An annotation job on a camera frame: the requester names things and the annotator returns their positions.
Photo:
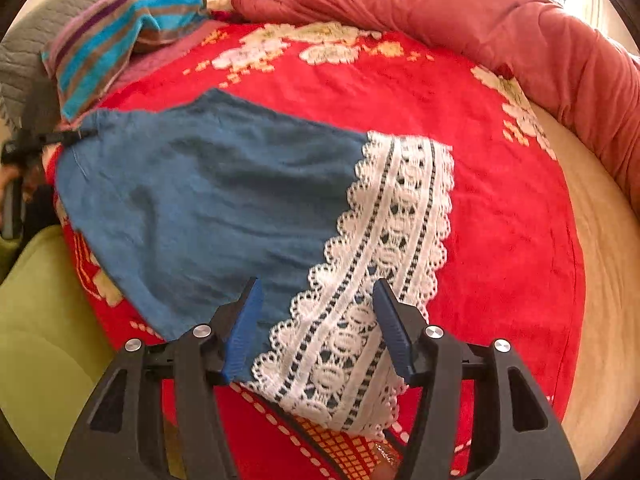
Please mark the beige bed sheet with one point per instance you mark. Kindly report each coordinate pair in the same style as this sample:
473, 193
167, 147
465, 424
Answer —
610, 310

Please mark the blue denim pants lace hem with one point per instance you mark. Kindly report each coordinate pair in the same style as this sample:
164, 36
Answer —
200, 210

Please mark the person's left forearm green sleeve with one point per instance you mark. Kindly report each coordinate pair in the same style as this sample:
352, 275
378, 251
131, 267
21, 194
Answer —
45, 335

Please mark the striped towel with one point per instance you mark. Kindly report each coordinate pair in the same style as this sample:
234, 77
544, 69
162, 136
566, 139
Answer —
110, 45

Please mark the salmon red quilt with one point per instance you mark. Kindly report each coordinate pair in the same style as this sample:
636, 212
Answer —
450, 20

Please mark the red floral blanket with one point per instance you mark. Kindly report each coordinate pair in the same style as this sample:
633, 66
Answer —
500, 240

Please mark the pink quilted cloth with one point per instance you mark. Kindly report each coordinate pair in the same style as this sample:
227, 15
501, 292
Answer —
165, 55

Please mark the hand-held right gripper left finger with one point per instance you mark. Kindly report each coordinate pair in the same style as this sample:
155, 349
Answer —
244, 332

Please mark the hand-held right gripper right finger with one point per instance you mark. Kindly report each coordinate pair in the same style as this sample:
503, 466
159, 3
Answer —
392, 330

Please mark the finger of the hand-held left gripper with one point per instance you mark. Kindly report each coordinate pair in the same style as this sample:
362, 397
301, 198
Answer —
65, 137

